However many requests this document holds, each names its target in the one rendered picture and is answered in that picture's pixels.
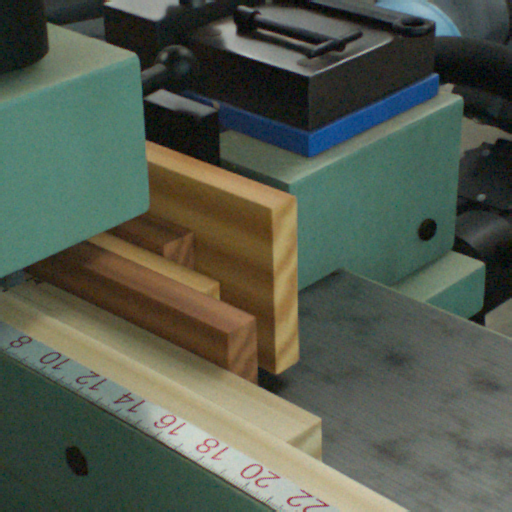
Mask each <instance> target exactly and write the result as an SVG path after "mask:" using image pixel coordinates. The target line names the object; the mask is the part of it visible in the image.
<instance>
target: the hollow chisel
mask: <svg viewBox="0 0 512 512"><path fill-rule="evenodd" d="M23 282H25V281H24V271H23V268H22V269H19V270H17V271H15V272H13V273H9V275H7V276H5V277H2V278H0V286H1V287H3V288H6V289H10V288H13V287H15V286H17V284H19V283H23Z"/></svg>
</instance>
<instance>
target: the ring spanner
mask: <svg viewBox="0 0 512 512"><path fill-rule="evenodd" d="M272 1H274V2H278V3H287V4H289V3H299V4H302V5H306V6H311V7H314V8H318V9H323V11H326V12H331V13H335V14H338V15H343V16H346V17H350V18H355V19H358V20H363V21H367V23H369V22H370V24H375V25H379V26H382V27H387V28H390V29H392V31H393V32H395V33H396V35H398V36H401V37H406V38H421V36H426V35H429V34H430V33H431V32H432V31H434V23H433V22H431V21H430V19H428V18H425V17H418V16H407V18H398V16H397V17H395V15H390V14H386V13H381V12H378V11H374V10H369V9H365V8H362V7H357V6H353V5H348V4H345V2H341V1H336V0H272ZM412 26H414V28H412Z"/></svg>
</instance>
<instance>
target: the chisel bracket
mask: <svg viewBox="0 0 512 512"><path fill-rule="evenodd" d="M47 28H48V39H49V52H48V54H47V55H46V56H45V57H44V58H43V59H40V60H39V61H37V63H35V64H33V65H30V66H28V67H25V68H21V69H18V70H15V71H10V72H5V73H0V278H2V277H5V276H7V275H9V273H13V272H15V271H17V270H19V269H22V268H24V267H27V266H30V265H32V263H34V262H36V261H39V260H41V259H44V258H47V257H49V256H51V255H53V254H56V252H58V251H61V250H63V249H66V248H68V247H70V246H72V245H75V244H78V243H80V242H82V240H85V239H87V238H89V237H91V236H95V235H97V234H99V233H101V232H104V231H106V230H108V229H111V227H114V226H116V225H118V224H120V223H122V222H126V221H128V220H130V219H132V218H134V217H137V216H139V215H142V213H144V212H145V211H146V210H148V209H149V206H150V194H149V177H147V158H146V141H145V122H144V111H143V104H142V85H141V67H140V60H138V57H137V55H136V54H135V53H132V52H128V50H125V49H122V48H119V47H116V46H113V45H109V43H106V42H103V41H99V40H96V39H93V38H89V36H86V35H82V34H79V33H76V32H72V31H69V29H66V28H62V27H59V26H56V25H52V24H49V22H47Z"/></svg>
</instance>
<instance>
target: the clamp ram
mask: <svg viewBox="0 0 512 512"><path fill-rule="evenodd" d="M142 104H143V111H144V122H145V141H148V142H152V143H155V144H157V145H160V146H164V147H166V148H169V149H172V151H175V152H178V153H181V154H183V155H187V156H190V157H192V158H195V159H198V160H199V161H201V162H204V163H207V164H209V165H213V166H216V167H218V168H221V166H220V134H221V133H223V132H225V131H228V130H231V129H229V128H228V127H225V126H224V125H223V124H221V122H219V111H218V110H217V109H215V108H211V107H209V106H206V105H203V104H199V102H196V101H193V100H191V99H187V98H184V97H181V96H177V95H174V93H172V92H169V91H165V90H162V89H161V90H159V91H156V92H154V93H152V94H151V95H149V96H147V98H144V99H142Z"/></svg>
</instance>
